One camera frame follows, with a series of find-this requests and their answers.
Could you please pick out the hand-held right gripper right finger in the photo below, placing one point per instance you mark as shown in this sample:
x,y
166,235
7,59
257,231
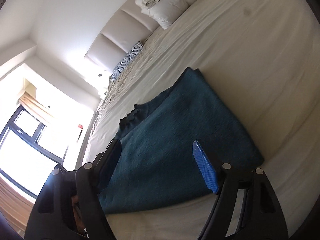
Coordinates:
x,y
205,170

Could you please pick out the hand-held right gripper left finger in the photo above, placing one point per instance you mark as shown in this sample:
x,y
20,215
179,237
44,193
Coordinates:
x,y
110,162

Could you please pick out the dark teal knit sweater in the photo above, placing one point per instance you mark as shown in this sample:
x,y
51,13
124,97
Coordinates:
x,y
175,130

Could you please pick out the black framed window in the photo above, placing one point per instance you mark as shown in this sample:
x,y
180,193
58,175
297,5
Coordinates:
x,y
22,135

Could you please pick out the beige window blind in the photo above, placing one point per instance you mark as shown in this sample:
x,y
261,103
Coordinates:
x,y
35,105

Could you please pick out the zebra print pillow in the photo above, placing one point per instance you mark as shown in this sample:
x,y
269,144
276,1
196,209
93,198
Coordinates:
x,y
127,61

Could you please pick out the bed with beige sheet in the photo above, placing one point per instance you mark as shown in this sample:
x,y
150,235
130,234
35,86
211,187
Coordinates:
x,y
250,67

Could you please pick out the cream padded headboard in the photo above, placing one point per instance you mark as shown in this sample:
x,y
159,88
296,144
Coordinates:
x,y
117,45

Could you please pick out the folded white duvet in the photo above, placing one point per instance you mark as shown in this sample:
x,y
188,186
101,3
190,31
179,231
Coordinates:
x,y
167,0

